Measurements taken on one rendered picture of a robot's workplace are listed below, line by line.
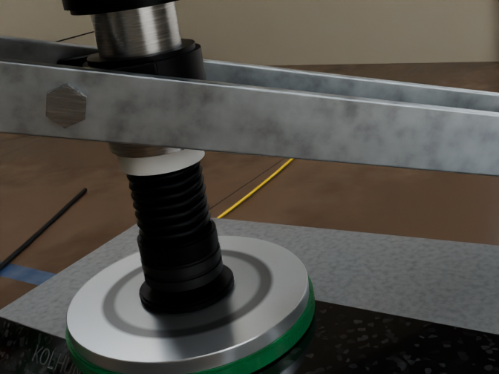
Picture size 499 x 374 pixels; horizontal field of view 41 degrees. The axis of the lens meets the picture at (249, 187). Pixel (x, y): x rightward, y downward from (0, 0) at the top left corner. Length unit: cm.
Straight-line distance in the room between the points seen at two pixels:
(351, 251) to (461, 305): 14
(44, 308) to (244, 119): 31
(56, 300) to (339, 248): 29
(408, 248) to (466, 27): 492
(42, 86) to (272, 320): 24
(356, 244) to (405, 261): 6
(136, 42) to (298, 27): 564
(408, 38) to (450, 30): 35
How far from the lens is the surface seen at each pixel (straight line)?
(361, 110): 51
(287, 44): 621
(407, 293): 61
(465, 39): 558
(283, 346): 54
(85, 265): 75
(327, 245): 70
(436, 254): 67
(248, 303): 56
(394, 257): 67
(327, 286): 63
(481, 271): 64
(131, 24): 50
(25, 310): 70
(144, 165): 52
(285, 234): 73
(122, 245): 78
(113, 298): 61
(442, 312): 58
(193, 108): 48
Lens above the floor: 118
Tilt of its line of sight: 21 degrees down
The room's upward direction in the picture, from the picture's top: 8 degrees counter-clockwise
